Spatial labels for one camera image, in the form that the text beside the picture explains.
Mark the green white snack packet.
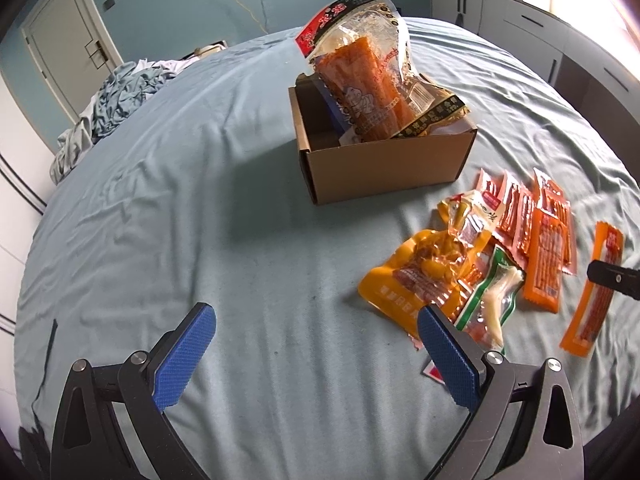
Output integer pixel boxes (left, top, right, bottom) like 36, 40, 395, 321
454, 245, 525, 353

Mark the long orange spicy strip packet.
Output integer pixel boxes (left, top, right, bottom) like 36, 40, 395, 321
560, 221, 624, 358

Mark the pink orange spicy stick packet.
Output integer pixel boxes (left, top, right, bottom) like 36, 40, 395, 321
534, 168, 577, 275

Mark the yellow chicken feet snack bag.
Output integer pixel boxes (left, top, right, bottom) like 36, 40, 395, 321
358, 190, 504, 337

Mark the light blue bed sheet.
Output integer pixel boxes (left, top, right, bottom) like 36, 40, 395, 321
14, 18, 639, 479

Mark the white grey cabinet row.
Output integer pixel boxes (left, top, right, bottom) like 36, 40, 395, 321
431, 0, 639, 178

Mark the brown cardboard box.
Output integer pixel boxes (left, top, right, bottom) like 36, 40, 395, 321
288, 74, 476, 205

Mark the crumpled blue grey blanket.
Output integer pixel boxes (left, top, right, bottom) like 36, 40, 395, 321
49, 56, 200, 185

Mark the grey white door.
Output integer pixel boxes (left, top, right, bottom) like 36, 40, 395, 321
21, 0, 122, 122

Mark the large clear red snack bag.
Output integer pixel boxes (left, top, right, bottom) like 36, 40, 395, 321
295, 0, 476, 143

